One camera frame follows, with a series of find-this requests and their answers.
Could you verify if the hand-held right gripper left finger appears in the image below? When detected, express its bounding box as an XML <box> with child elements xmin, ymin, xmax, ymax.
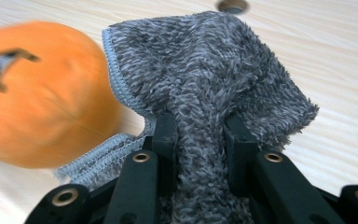
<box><xmin>151</xmin><ymin>111</ymin><xmax>178</xmax><ymax>194</ymax></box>

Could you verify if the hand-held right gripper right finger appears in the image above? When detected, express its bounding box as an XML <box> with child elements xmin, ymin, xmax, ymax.
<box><xmin>223</xmin><ymin>115</ymin><xmax>260</xmax><ymax>197</ymax></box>

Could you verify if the orange plush toy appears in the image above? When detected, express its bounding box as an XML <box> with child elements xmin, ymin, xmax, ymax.
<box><xmin>0</xmin><ymin>21</ymin><xmax>126</xmax><ymax>170</ymax></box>

